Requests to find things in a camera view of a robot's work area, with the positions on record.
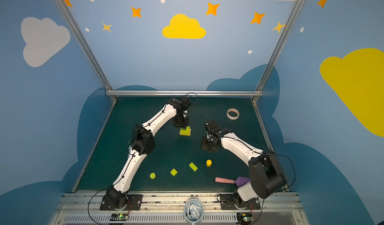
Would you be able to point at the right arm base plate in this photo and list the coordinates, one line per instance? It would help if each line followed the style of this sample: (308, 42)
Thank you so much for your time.
(227, 202)

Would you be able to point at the green circuit board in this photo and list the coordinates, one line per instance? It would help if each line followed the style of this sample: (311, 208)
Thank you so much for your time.
(119, 217)
(244, 218)

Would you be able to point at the pink purple brush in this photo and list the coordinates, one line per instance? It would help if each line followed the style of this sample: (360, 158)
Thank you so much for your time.
(240, 181)

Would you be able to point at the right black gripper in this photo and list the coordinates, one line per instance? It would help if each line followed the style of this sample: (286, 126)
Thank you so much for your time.
(209, 142)

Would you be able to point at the aluminium frame rear bar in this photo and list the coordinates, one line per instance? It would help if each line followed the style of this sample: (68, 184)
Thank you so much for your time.
(144, 93)

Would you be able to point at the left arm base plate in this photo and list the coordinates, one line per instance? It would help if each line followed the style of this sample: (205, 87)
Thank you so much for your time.
(135, 202)

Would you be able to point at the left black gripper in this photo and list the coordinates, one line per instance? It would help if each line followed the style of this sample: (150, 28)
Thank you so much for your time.
(180, 121)

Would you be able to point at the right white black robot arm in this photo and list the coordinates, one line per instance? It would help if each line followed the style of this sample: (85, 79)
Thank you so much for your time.
(266, 173)

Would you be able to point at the round bowl with white pieces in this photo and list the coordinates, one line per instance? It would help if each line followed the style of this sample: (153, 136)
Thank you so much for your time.
(193, 211)

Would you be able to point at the aluminium front rail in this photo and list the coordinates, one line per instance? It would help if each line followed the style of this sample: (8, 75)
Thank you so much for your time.
(166, 208)

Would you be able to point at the aluminium frame left post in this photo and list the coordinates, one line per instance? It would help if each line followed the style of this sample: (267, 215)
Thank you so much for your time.
(73, 25)

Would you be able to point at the right green circuit board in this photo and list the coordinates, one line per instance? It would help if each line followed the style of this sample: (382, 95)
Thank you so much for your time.
(244, 218)

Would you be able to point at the small green square block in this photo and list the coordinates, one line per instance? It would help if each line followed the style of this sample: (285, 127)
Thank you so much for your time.
(173, 172)

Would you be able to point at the aluminium frame right post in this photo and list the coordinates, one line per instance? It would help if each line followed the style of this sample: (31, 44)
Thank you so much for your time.
(292, 17)

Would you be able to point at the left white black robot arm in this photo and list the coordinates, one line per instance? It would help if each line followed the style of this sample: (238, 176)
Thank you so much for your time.
(143, 143)

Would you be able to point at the white tape roll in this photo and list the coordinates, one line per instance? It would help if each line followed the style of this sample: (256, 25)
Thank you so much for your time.
(233, 114)

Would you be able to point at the left green circuit board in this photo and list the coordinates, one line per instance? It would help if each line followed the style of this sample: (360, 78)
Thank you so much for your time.
(119, 217)

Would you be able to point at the aluminium frame post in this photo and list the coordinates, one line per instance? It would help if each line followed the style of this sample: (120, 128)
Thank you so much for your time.
(73, 25)
(292, 17)

